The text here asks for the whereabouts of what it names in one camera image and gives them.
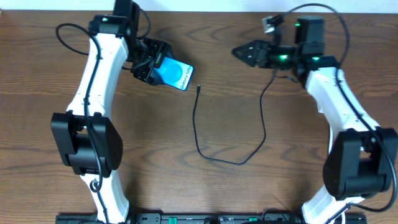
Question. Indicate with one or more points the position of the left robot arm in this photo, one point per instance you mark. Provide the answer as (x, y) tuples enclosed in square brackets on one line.
[(84, 134)]

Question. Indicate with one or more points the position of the blue Galaxy smartphone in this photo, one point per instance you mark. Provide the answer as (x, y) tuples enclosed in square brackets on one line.
[(175, 73)]

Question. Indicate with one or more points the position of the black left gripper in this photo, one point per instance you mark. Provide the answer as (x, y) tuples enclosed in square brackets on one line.
[(150, 62)]

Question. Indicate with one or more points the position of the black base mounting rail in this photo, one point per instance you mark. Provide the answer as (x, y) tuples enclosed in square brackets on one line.
[(156, 218)]

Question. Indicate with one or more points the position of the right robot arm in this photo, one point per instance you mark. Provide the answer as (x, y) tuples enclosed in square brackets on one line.
[(361, 156)]

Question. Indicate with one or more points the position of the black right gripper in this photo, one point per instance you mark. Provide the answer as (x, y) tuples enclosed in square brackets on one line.
[(261, 55)]

